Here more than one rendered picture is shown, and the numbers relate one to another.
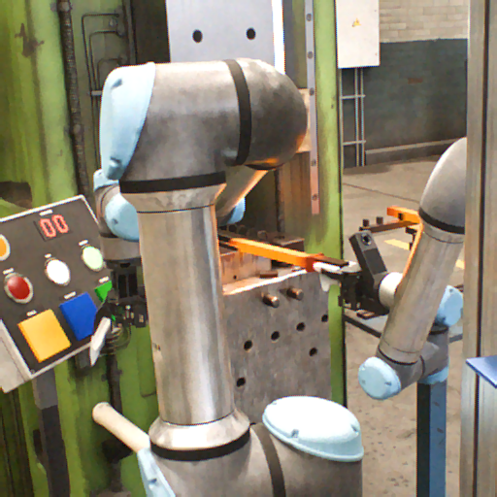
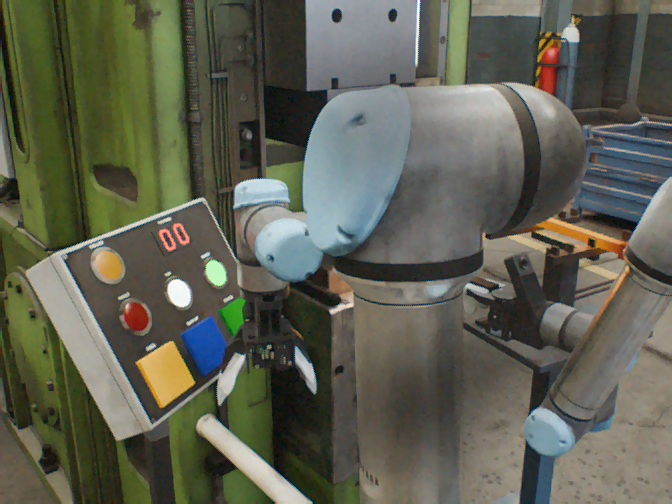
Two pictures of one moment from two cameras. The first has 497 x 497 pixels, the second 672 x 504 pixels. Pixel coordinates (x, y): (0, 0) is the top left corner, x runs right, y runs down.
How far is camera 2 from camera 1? 34 cm
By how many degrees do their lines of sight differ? 5
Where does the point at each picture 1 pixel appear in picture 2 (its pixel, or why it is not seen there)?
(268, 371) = not seen: hidden behind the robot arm
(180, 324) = (412, 457)
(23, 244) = (140, 261)
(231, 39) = (372, 20)
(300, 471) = not seen: outside the picture
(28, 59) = (141, 32)
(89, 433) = (192, 447)
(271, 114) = (563, 170)
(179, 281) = (417, 401)
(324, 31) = (458, 14)
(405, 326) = (591, 381)
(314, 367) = not seen: hidden behind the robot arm
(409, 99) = (477, 73)
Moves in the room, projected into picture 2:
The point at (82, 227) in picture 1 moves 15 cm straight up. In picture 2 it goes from (205, 237) to (199, 151)
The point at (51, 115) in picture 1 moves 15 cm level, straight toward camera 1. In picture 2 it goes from (166, 99) to (172, 109)
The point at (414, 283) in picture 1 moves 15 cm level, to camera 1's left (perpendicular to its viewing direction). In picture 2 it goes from (611, 336) to (505, 339)
